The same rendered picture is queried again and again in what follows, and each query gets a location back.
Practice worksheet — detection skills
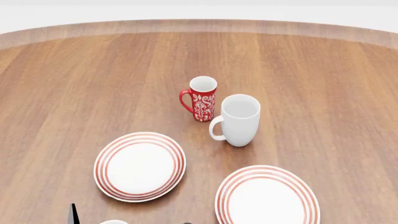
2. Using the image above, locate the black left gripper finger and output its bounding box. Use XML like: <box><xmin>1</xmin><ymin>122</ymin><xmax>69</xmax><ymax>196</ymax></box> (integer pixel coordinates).
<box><xmin>67</xmin><ymin>203</ymin><xmax>80</xmax><ymax>224</ymax></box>

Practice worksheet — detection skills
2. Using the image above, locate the white plate with red rings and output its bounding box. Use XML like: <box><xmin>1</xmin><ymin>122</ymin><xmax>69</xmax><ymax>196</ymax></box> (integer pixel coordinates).
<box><xmin>215</xmin><ymin>164</ymin><xmax>321</xmax><ymax>224</ymax></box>
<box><xmin>93</xmin><ymin>131</ymin><xmax>187</xmax><ymax>203</ymax></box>

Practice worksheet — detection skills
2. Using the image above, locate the plain white mug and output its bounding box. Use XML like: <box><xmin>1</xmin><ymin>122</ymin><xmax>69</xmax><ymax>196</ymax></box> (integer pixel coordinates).
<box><xmin>208</xmin><ymin>93</ymin><xmax>261</xmax><ymax>147</ymax></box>

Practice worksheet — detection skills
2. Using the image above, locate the red white patterned tall mug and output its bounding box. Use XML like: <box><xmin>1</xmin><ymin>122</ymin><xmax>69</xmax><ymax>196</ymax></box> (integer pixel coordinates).
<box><xmin>178</xmin><ymin>75</ymin><xmax>218</xmax><ymax>123</ymax></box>

